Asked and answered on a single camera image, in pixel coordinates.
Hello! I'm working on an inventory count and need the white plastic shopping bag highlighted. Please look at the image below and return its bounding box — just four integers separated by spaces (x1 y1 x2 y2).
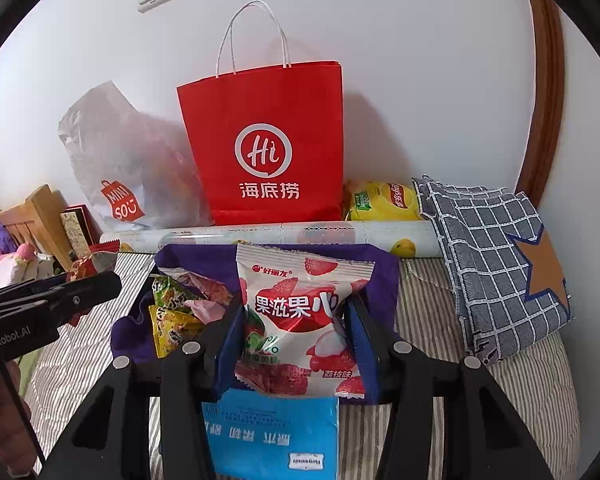
57 80 216 233

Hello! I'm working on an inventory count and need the red snack packet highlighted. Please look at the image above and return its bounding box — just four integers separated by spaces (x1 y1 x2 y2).
65 240 121 328

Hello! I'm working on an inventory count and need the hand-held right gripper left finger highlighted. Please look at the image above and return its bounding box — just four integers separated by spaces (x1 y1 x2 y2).
40 292 246 480

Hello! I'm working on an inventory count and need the checked cloth with star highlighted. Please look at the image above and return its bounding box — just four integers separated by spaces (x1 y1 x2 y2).
412 175 576 365

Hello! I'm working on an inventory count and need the striped mattress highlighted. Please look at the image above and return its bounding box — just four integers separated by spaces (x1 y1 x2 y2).
22 250 581 480

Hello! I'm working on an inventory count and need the red paper bag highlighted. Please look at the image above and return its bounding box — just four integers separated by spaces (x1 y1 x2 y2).
176 1 344 226

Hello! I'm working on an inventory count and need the purple towel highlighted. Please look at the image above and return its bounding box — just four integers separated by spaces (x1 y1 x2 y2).
111 242 401 406

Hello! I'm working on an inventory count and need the fruit-printed paper roll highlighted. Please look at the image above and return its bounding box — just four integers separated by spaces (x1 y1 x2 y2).
100 220 440 259

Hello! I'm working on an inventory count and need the white strawberry snack packet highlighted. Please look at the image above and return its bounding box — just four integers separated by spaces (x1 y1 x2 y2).
235 242 376 396

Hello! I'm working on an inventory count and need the blue tissue pack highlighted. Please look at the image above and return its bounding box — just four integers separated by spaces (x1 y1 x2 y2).
201 387 341 480

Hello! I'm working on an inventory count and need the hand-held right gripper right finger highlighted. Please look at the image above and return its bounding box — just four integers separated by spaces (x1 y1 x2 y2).
342 292 556 480

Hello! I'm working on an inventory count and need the yellow snack packet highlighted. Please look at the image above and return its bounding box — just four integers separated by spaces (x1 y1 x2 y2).
149 305 206 358

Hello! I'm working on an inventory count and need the pale pink peach packet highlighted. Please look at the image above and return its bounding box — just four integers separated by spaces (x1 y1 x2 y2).
180 270 241 326

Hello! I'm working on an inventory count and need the brown wooden door frame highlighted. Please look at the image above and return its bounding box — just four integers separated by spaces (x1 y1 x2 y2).
515 0 566 211

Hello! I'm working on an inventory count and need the yellow chip bag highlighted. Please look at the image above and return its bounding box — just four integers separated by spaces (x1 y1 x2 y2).
343 179 423 222

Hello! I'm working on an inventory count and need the wooden headboard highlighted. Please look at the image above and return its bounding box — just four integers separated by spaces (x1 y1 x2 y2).
0 184 73 271

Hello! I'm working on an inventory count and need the purple plush toy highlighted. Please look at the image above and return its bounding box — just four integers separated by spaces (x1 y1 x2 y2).
0 222 18 266

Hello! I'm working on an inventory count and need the pink plush toy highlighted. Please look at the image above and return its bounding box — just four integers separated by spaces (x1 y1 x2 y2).
0 242 41 291

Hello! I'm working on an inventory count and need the green snack packet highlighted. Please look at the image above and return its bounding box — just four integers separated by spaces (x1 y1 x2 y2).
151 275 206 311

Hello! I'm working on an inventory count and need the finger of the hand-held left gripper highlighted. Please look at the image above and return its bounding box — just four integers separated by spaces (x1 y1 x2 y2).
0 271 123 332
0 274 68 307

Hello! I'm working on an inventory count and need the person's left hand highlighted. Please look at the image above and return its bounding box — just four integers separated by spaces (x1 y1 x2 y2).
0 360 33 461

